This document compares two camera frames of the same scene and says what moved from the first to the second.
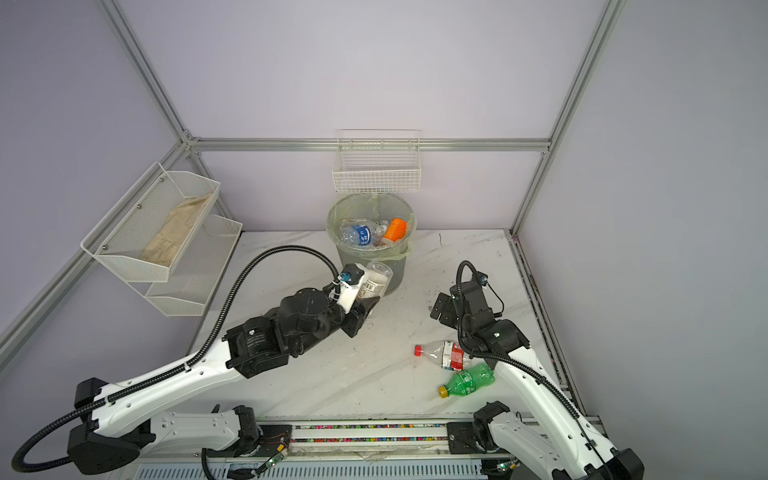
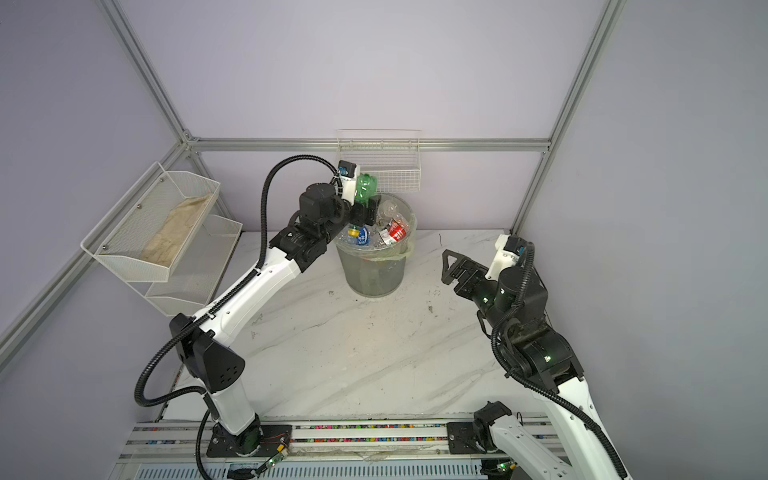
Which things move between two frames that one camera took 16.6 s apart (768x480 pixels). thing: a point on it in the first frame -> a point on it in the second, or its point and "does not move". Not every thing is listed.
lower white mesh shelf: (197, 271) does not move
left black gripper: (356, 316) -> (359, 208)
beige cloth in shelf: (165, 245) does not move
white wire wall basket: (377, 161) does not move
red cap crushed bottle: (446, 354) -> (396, 231)
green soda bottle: (469, 381) -> (366, 186)
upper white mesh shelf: (142, 237) does not move
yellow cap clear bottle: (376, 280) -> (388, 210)
